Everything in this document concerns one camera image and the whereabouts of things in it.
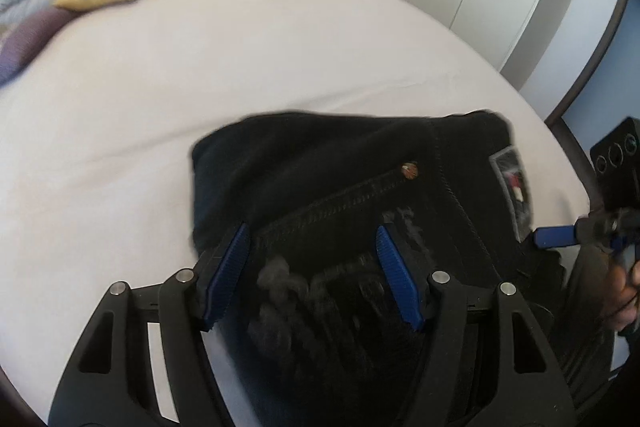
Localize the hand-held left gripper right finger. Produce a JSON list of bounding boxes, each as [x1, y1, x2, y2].
[[375, 224, 576, 427]]

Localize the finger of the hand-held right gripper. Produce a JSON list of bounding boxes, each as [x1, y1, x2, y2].
[[532, 225, 581, 250]]

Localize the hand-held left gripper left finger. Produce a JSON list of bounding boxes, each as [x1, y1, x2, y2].
[[47, 221, 251, 427]]

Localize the black pants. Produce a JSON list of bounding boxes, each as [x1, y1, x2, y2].
[[190, 108, 616, 427]]

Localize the person's right hand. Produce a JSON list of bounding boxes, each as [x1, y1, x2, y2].
[[600, 247, 640, 348]]

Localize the white bed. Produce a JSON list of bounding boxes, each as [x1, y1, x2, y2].
[[0, 0, 591, 427]]

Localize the purple pillow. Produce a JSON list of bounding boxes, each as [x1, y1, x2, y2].
[[0, 7, 76, 88]]

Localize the dark door frame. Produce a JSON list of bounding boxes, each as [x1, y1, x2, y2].
[[545, 0, 640, 128]]

